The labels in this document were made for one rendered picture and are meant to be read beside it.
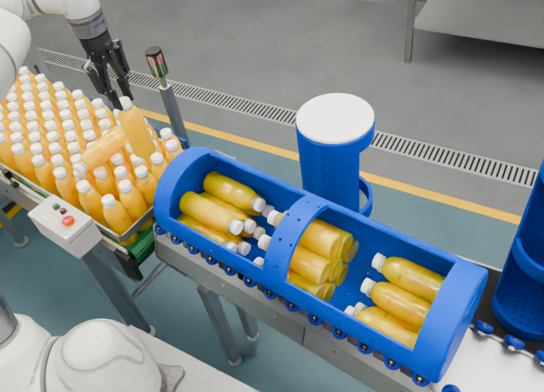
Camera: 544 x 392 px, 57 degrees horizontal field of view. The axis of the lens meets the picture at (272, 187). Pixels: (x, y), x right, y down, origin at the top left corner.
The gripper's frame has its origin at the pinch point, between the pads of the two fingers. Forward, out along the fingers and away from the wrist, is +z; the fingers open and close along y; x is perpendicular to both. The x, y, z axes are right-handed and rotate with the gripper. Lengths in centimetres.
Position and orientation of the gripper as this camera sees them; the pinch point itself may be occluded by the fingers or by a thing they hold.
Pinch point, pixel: (120, 95)
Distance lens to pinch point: 149.6
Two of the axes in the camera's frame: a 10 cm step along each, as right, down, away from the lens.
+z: 1.2, 6.4, 7.6
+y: 5.0, -7.0, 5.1
